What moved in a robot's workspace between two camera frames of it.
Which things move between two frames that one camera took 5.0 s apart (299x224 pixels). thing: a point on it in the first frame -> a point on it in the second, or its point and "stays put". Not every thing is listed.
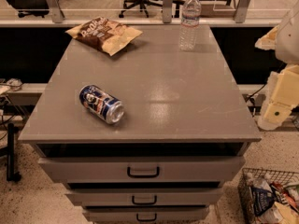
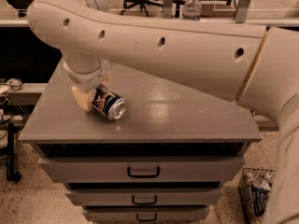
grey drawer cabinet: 185,131 stays put
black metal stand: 11,175 stays put
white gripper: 289,41 -> 88,79
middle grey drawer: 145,196 stays put
